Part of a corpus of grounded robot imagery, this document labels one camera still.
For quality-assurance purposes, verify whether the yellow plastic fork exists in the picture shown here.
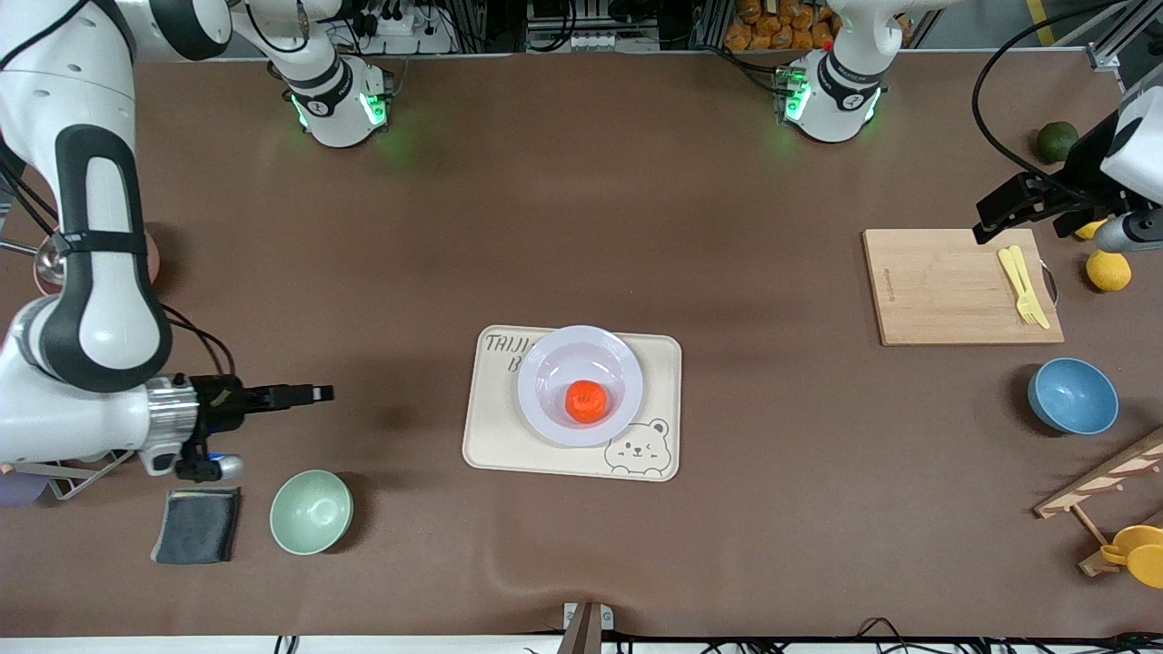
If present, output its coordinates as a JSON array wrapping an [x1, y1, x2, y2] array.
[[998, 248, 1039, 325]]

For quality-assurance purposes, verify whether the orange mandarin fruit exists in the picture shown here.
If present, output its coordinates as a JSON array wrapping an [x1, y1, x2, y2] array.
[[564, 381, 609, 424]]

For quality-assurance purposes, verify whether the wooden peg dish rack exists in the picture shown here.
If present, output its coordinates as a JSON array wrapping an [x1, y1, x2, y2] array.
[[1033, 427, 1163, 578]]

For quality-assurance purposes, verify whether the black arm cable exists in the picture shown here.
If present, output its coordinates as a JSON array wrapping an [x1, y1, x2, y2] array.
[[971, 0, 1163, 196], [162, 304, 237, 378]]

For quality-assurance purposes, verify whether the purple cup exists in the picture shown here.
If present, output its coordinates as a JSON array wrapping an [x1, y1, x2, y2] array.
[[0, 471, 48, 507]]

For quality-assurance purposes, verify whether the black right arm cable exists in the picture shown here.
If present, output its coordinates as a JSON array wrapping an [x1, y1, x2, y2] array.
[[162, 304, 237, 378]]

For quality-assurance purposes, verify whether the bamboo cutting board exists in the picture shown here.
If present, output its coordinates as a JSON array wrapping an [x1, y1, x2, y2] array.
[[861, 228, 1066, 348]]

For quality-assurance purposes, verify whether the yellow cup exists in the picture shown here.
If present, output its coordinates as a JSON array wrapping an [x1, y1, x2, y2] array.
[[1099, 524, 1163, 590]]

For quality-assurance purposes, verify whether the white power strip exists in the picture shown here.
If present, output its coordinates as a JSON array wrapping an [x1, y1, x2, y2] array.
[[359, 9, 455, 55]]

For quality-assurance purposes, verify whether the metal table edge bracket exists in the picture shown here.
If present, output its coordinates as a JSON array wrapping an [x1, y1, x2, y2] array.
[[556, 601, 615, 654]]

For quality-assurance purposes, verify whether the pink bowl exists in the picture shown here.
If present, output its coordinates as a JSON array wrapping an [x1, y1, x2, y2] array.
[[34, 232, 163, 296]]

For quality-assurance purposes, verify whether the dark green round fruit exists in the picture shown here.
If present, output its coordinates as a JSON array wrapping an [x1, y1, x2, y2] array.
[[1035, 121, 1081, 165]]

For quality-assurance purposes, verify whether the dark grey folded cloth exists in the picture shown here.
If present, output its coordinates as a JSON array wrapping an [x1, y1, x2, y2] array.
[[150, 487, 243, 566]]

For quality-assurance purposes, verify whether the blue bowl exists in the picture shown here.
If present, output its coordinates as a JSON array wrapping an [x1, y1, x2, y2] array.
[[1028, 358, 1120, 436]]

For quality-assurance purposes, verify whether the pile of orange fruits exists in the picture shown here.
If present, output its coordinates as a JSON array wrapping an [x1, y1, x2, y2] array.
[[724, 0, 841, 53]]

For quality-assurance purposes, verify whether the yellow plastic knife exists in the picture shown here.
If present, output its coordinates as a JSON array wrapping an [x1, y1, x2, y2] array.
[[1009, 245, 1052, 331]]

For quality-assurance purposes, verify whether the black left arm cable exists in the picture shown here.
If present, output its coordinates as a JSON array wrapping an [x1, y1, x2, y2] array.
[[971, 0, 1163, 196]]

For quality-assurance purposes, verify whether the pale lilac round plate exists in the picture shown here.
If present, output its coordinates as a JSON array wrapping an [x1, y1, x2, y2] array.
[[517, 325, 645, 448]]

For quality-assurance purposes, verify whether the metal scoop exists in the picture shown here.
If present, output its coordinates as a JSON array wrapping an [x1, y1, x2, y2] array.
[[0, 236, 66, 281]]

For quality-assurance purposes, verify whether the grey wire cup rack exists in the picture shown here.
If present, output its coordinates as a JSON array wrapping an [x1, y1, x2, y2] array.
[[0, 448, 128, 500]]

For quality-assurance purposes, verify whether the cream bear print tray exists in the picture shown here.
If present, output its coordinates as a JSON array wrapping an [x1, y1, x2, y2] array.
[[462, 325, 683, 482]]

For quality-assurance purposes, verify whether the pale green bowl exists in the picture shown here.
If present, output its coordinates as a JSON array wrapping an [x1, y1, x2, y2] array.
[[270, 470, 354, 556]]

